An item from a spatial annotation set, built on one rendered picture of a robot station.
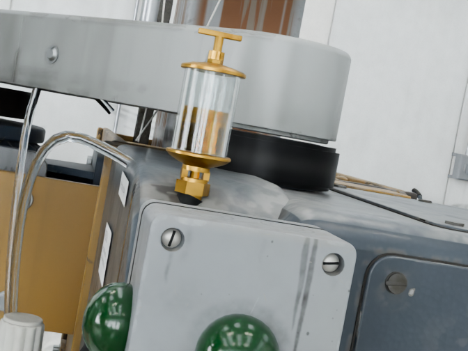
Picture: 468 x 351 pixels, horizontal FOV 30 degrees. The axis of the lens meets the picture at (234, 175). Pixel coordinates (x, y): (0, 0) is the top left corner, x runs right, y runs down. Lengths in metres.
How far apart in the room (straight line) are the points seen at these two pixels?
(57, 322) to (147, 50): 0.29
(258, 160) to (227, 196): 0.08
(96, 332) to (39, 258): 0.42
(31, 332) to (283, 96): 0.22
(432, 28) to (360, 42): 0.51
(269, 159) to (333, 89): 0.06
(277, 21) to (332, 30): 4.92
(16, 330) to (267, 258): 0.29
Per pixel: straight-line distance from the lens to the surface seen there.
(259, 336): 0.30
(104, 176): 0.59
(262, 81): 0.47
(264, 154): 0.47
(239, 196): 0.39
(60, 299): 0.74
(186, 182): 0.38
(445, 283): 0.39
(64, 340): 0.97
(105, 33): 0.56
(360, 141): 5.83
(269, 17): 0.86
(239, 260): 0.30
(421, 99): 5.97
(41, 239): 0.73
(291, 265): 0.31
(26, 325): 0.57
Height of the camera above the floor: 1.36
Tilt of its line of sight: 3 degrees down
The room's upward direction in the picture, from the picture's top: 10 degrees clockwise
